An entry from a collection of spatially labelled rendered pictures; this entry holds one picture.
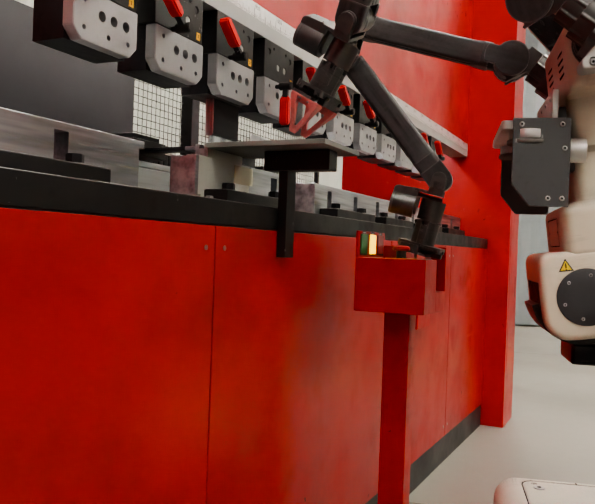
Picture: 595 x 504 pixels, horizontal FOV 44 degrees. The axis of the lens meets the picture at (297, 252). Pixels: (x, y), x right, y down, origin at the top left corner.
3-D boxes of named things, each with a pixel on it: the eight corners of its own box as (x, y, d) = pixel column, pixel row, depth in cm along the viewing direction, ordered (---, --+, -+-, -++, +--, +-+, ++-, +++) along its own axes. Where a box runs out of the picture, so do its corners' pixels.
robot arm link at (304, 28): (356, 16, 135) (374, 11, 142) (305, -11, 138) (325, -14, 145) (333, 74, 142) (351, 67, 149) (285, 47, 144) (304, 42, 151)
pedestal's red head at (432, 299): (423, 315, 157) (426, 231, 157) (353, 310, 163) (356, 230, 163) (444, 310, 175) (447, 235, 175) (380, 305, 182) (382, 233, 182)
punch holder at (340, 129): (333, 138, 199) (335, 78, 199) (304, 139, 202) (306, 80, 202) (353, 146, 212) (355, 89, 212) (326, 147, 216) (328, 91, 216)
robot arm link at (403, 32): (342, -2, 169) (349, 10, 179) (325, 56, 171) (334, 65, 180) (535, 43, 160) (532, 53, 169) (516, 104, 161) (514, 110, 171)
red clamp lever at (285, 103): (288, 124, 165) (290, 80, 165) (272, 124, 167) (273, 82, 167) (292, 125, 167) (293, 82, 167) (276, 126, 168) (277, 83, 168)
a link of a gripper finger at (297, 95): (273, 122, 145) (296, 79, 143) (289, 128, 151) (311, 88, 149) (300, 138, 142) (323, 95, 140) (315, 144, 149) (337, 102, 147)
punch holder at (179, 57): (154, 67, 126) (157, -28, 126) (115, 71, 130) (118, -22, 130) (202, 86, 140) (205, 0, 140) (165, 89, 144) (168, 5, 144)
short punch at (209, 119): (212, 144, 150) (214, 98, 150) (204, 144, 151) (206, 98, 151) (237, 151, 160) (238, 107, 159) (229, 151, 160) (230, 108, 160)
